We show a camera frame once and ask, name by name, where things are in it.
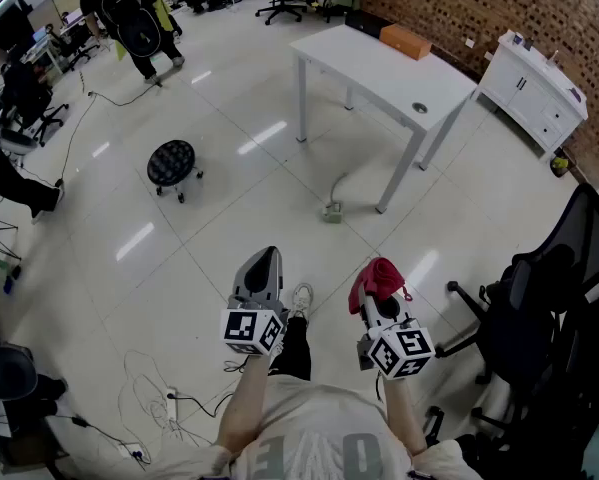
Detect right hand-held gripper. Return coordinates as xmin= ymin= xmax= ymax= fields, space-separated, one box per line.
xmin=357 ymin=292 xmax=436 ymax=382

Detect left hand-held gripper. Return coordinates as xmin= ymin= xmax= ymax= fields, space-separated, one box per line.
xmin=220 ymin=246 xmax=290 ymax=358

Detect red cleaning cloth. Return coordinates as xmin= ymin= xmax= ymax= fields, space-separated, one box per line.
xmin=347 ymin=256 xmax=413 ymax=315

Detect person's right forearm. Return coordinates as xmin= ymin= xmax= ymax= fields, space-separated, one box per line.
xmin=380 ymin=375 xmax=429 ymax=457

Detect person's left forearm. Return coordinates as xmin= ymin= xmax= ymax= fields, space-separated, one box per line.
xmin=213 ymin=352 xmax=271 ymax=454

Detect person's white left shoe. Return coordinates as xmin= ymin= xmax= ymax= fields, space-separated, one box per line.
xmin=288 ymin=282 xmax=314 ymax=322

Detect person's left leg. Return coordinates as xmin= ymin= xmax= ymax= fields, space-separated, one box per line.
xmin=268 ymin=315 xmax=313 ymax=382

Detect black office chair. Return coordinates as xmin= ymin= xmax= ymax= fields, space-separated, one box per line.
xmin=431 ymin=182 xmax=599 ymax=449

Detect person's torso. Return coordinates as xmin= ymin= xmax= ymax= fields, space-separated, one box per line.
xmin=143 ymin=372 xmax=485 ymax=480

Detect black round stool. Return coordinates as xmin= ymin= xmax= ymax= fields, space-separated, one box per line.
xmin=146 ymin=139 xmax=204 ymax=204

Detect white table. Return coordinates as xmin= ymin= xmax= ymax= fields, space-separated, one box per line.
xmin=288 ymin=23 xmax=480 ymax=215

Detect white cabinet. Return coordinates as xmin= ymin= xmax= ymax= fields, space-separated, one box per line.
xmin=471 ymin=30 xmax=590 ymax=162

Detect orange box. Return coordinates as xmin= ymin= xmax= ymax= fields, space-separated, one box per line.
xmin=379 ymin=23 xmax=433 ymax=62

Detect black box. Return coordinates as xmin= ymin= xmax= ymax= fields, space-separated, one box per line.
xmin=344 ymin=9 xmax=386 ymax=39

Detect yellow-green cloth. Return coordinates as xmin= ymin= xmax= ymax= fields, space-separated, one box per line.
xmin=153 ymin=0 xmax=173 ymax=32

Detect black floor cable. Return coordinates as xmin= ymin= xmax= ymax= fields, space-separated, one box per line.
xmin=53 ymin=80 xmax=164 ymax=192

